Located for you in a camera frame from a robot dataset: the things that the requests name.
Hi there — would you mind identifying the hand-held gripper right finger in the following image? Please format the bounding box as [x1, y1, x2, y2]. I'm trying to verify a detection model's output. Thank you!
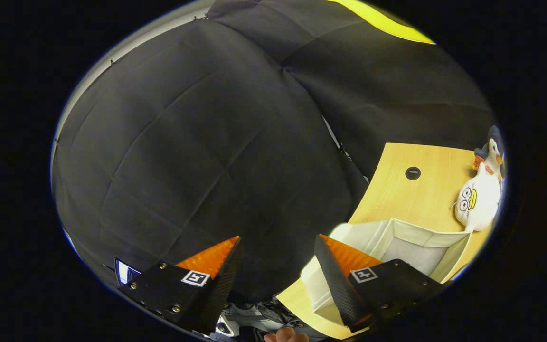
[314, 234, 452, 333]

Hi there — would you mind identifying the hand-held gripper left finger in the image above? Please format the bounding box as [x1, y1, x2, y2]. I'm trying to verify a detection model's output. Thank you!
[118, 236, 245, 335]

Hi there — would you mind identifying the grey fabric storage box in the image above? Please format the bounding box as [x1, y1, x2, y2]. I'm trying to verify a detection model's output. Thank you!
[300, 218, 472, 328]

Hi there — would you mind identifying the computer monitor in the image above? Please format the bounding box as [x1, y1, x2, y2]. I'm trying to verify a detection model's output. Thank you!
[114, 258, 142, 285]

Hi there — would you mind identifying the white duck plush toy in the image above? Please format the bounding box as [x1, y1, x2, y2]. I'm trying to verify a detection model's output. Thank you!
[453, 161, 502, 233]

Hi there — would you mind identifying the penguin plush toy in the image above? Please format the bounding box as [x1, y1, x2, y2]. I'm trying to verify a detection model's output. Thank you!
[473, 126, 506, 179]

